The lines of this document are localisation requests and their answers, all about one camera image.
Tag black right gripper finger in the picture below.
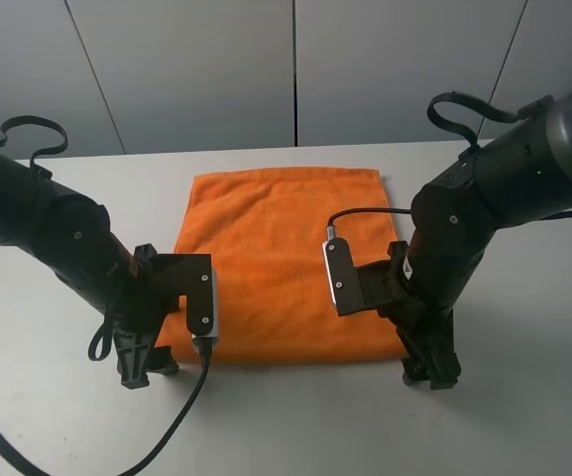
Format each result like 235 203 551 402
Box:
415 343 461 390
400 356 427 386

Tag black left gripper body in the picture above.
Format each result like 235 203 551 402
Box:
109 243 174 346

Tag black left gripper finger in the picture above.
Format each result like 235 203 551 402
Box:
115 332 153 390
146 346 178 374

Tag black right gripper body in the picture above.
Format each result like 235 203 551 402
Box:
379 241 456 357

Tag orange terry towel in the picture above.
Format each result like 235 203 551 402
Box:
174 168 403 365

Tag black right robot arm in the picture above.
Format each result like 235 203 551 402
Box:
386 91 572 390

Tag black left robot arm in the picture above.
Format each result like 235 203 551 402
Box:
0 155 178 389

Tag black left camera cable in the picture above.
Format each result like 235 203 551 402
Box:
0 336 216 476

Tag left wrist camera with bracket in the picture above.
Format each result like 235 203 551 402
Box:
150 254 219 344

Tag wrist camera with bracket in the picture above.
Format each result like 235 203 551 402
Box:
150 254 219 344
323 237 392 316

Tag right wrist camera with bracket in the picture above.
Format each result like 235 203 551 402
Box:
323 237 392 316

